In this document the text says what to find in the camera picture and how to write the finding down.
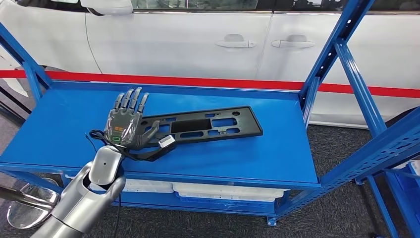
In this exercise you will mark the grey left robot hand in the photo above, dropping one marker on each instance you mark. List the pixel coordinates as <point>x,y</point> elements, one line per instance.
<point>123,126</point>

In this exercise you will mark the black plastic panel part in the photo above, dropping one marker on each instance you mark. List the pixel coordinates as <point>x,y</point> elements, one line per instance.
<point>249,126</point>

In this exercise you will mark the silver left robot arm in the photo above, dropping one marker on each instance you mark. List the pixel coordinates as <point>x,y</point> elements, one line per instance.
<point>78,210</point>

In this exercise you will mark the blue metal shelf rack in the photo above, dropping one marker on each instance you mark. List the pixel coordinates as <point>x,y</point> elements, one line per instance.
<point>65,131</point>

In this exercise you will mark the red barrier belt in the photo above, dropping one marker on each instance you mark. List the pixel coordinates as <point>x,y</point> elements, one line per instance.
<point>197,81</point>

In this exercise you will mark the white car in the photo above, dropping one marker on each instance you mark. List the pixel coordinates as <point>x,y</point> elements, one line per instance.
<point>164,46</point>

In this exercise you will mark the white car side mirror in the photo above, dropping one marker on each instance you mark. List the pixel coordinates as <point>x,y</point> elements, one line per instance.
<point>108,6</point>

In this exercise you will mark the blue plastic bin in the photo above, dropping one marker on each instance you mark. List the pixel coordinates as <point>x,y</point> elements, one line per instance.
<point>229,207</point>

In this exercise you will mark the blue wheeled metal rack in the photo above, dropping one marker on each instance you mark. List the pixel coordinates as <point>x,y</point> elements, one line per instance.
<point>407,193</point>

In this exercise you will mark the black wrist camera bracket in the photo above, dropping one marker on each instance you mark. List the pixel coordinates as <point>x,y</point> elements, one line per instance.
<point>151,156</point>

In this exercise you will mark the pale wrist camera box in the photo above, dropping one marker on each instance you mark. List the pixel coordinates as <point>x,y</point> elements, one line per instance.
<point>166,141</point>

